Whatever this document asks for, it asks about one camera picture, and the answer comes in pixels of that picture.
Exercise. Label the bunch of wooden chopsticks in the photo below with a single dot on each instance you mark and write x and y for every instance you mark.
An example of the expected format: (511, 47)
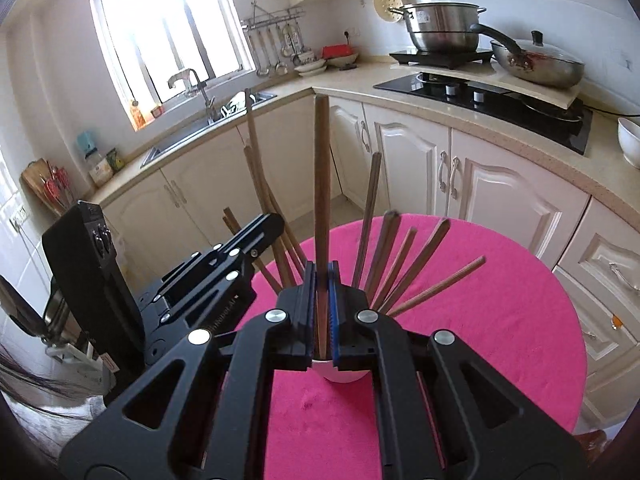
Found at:
(369, 200)

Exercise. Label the steel wok with lid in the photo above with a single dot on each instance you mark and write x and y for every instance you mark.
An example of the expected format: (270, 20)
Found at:
(545, 70)

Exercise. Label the long brown wooden chopstick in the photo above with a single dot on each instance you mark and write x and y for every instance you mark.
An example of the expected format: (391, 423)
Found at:
(322, 185)

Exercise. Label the barred kitchen window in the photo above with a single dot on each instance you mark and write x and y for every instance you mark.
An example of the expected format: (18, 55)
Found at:
(170, 25)

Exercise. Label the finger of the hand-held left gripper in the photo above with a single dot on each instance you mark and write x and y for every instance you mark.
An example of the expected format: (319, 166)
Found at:
(250, 255)
(225, 247)

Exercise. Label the small brown jar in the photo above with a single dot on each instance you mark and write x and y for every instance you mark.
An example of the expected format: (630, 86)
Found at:
(157, 112)

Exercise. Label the pink tablecloth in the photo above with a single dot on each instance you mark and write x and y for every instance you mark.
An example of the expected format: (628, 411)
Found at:
(500, 320)

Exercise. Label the steel kitchen sink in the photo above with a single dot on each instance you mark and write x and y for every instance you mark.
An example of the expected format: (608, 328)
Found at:
(180, 142)

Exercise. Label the stacked bowls and red dish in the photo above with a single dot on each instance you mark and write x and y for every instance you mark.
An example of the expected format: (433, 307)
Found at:
(337, 52)

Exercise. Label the steel kitchen faucet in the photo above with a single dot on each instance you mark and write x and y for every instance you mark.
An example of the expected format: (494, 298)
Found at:
(200, 90)

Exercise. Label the white bowl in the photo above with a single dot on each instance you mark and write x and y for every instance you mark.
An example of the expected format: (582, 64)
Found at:
(631, 145)

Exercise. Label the steel stockpot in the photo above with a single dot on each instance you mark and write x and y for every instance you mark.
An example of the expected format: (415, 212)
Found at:
(440, 30)

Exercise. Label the black induction cooker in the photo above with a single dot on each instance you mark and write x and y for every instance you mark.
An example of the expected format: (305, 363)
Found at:
(435, 58)

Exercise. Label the white wall switch socket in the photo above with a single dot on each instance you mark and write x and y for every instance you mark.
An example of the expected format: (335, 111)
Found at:
(19, 216)

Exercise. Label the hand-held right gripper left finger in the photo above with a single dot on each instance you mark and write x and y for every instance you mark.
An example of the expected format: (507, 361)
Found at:
(311, 320)

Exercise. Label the black glass gas hob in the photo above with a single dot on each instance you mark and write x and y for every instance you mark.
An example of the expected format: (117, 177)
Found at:
(500, 110)

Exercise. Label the cream perforated steamer plate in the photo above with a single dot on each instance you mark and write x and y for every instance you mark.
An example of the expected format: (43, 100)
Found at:
(385, 5)

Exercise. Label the person's dark hair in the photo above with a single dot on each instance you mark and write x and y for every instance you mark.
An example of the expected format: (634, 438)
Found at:
(45, 385)

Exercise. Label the steel wall utensil rack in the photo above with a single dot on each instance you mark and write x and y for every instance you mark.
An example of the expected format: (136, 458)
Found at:
(272, 21)

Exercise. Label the orange bottle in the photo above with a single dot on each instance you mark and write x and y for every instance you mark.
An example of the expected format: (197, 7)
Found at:
(136, 116)

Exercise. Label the row of hanging steel utensils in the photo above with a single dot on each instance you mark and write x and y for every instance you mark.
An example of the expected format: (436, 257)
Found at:
(272, 52)

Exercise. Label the beige kitchen countertop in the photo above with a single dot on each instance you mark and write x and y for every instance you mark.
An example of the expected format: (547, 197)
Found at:
(350, 80)

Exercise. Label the steel pot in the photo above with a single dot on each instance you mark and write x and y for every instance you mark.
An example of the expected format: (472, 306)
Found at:
(60, 315)

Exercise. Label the small green jar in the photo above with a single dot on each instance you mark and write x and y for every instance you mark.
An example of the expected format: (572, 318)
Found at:
(115, 161)

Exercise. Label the blue cap jar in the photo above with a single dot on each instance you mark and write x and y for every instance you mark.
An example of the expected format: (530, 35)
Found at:
(97, 165)

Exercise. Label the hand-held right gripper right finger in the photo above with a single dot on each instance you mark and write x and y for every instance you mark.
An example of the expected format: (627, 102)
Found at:
(335, 320)

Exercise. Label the orange plastic bag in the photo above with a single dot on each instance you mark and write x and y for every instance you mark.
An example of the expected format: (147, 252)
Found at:
(597, 445)

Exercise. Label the dishes in sink rack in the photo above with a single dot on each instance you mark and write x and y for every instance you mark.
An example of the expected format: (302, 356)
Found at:
(235, 106)

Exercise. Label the orange tag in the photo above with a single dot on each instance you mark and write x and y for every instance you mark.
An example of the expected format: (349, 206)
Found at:
(616, 321)

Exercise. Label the beige stone slab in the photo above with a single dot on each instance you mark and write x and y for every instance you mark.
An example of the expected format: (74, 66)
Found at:
(545, 94)

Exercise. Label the wooden cutting board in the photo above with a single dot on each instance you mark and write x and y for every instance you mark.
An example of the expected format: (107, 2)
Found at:
(35, 180)

